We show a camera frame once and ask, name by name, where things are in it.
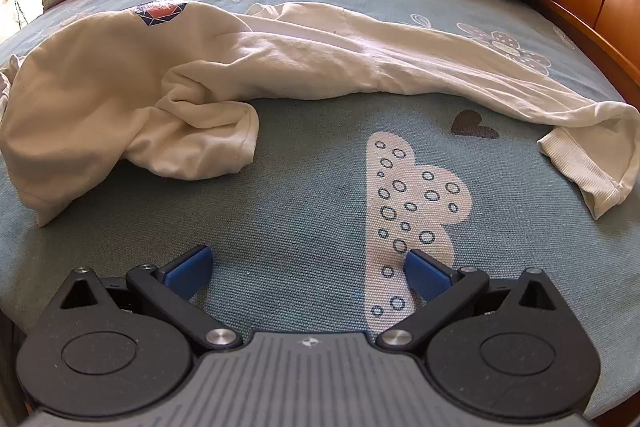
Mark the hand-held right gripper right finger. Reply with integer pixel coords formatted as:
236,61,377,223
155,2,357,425
375,249,558,353

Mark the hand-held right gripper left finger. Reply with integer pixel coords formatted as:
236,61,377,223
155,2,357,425
60,245,244,353

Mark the white printed sweatshirt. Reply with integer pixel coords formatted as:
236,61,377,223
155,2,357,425
0,0,640,228

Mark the blue printed bed sheet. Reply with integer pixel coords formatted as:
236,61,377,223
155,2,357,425
0,0,640,420

